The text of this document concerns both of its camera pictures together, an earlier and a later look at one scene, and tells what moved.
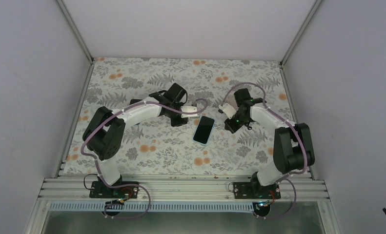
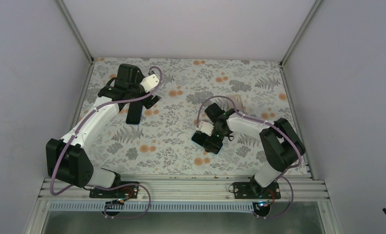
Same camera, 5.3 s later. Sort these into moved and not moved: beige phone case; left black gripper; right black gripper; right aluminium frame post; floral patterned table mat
Moved: right black gripper; left black gripper
Not moved: right aluminium frame post; floral patterned table mat; beige phone case
